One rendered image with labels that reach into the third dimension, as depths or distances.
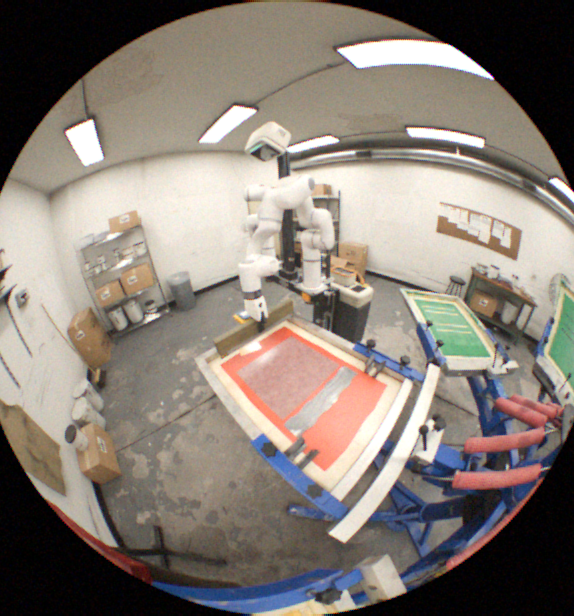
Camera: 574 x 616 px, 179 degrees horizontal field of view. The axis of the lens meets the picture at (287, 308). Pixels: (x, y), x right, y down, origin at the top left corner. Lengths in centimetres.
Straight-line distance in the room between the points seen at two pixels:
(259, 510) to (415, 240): 454
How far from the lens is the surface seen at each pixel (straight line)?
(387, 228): 429
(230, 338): 71
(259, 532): 161
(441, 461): 66
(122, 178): 394
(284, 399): 70
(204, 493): 171
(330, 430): 65
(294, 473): 57
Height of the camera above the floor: 156
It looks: 32 degrees down
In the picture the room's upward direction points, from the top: 4 degrees counter-clockwise
